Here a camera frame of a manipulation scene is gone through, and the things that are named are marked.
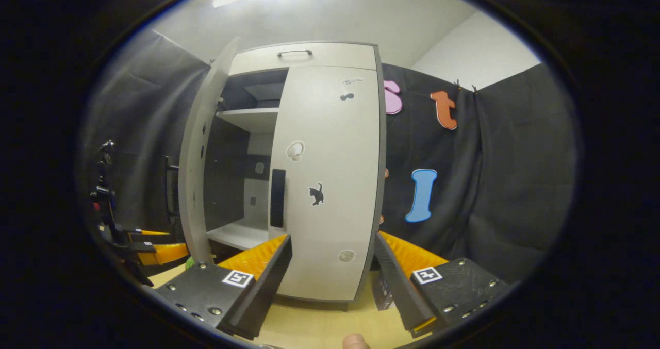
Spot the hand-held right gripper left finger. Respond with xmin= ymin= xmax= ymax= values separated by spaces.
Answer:
xmin=155 ymin=235 xmax=293 ymax=341

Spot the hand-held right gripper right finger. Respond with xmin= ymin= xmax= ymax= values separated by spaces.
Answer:
xmin=373 ymin=231 xmax=511 ymax=338

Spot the white cabinet door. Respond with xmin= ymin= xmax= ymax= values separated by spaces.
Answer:
xmin=178 ymin=36 xmax=243 ymax=264
xmin=268 ymin=64 xmax=386 ymax=302

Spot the white and grey cabinet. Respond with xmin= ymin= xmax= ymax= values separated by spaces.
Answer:
xmin=204 ymin=41 xmax=387 ymax=308

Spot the white cabinet drawer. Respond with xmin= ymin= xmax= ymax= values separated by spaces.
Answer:
xmin=228 ymin=42 xmax=378 ymax=76

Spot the dark blue box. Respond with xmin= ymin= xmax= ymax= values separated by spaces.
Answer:
xmin=371 ymin=272 xmax=395 ymax=311

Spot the black backdrop cloth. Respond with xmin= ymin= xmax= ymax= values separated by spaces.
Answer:
xmin=82 ymin=29 xmax=578 ymax=282

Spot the black left door handle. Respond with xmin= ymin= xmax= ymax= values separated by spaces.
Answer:
xmin=164 ymin=156 xmax=180 ymax=218

